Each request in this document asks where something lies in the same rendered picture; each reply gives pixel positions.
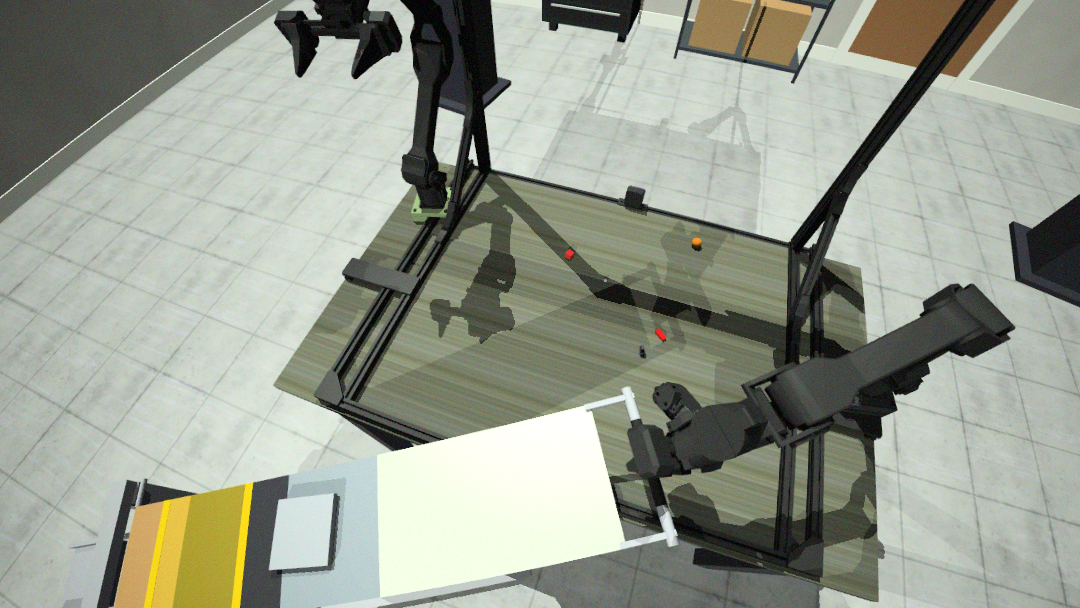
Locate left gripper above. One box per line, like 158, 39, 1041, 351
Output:
626, 422, 724, 479

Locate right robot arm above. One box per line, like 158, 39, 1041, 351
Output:
313, 0, 454, 210

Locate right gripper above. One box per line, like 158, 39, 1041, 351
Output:
274, 0, 402, 79

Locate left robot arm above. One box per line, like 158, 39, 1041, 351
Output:
653, 283, 1015, 461

